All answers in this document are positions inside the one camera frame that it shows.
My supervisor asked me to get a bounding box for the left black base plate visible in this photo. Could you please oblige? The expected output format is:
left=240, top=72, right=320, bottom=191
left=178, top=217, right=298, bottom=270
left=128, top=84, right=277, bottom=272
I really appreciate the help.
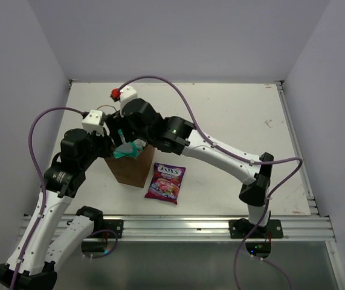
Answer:
left=102, top=219, right=124, bottom=240

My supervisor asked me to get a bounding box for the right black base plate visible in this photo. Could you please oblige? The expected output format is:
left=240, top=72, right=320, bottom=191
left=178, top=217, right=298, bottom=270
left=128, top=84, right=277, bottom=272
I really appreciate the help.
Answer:
left=228, top=218, right=284, bottom=239

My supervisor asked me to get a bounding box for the aluminium mounting rail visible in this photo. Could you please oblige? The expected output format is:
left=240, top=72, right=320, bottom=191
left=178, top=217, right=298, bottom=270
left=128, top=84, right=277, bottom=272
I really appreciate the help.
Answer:
left=104, top=215, right=335, bottom=242

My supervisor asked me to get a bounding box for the teal candy bag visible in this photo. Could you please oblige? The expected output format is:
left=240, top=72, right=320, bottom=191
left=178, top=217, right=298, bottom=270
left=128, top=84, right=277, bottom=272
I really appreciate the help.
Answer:
left=113, top=130, right=146, bottom=159

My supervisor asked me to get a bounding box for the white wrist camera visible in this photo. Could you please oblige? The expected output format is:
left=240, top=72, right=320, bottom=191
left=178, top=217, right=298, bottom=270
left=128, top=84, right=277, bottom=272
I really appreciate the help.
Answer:
left=82, top=110, right=106, bottom=136
left=110, top=85, right=138, bottom=110

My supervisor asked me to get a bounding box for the purple Fox's candy bag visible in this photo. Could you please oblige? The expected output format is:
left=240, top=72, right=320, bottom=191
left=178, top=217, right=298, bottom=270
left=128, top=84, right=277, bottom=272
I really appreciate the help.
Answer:
left=144, top=163, right=186, bottom=205

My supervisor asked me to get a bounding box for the brown paper bag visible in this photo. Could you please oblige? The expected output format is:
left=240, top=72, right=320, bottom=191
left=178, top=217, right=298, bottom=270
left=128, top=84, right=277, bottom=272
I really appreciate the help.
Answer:
left=105, top=143, right=155, bottom=188

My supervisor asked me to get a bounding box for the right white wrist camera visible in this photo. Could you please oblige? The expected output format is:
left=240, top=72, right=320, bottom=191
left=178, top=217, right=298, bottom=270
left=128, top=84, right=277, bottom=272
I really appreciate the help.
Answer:
left=110, top=85, right=138, bottom=110

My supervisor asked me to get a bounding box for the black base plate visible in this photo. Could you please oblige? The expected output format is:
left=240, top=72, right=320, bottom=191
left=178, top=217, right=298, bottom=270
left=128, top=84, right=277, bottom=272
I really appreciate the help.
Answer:
left=102, top=219, right=124, bottom=240
left=228, top=218, right=284, bottom=239

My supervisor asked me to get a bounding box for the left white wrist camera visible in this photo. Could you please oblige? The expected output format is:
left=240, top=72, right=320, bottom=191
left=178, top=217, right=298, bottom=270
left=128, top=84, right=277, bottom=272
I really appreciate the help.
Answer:
left=82, top=110, right=106, bottom=136

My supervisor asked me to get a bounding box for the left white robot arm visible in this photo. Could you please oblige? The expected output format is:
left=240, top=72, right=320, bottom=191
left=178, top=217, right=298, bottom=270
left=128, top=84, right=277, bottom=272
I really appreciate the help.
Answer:
left=0, top=129, right=112, bottom=289

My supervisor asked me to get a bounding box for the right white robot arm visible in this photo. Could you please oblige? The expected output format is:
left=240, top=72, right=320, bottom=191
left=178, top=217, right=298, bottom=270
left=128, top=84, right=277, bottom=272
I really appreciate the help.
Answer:
left=105, top=98, right=274, bottom=237

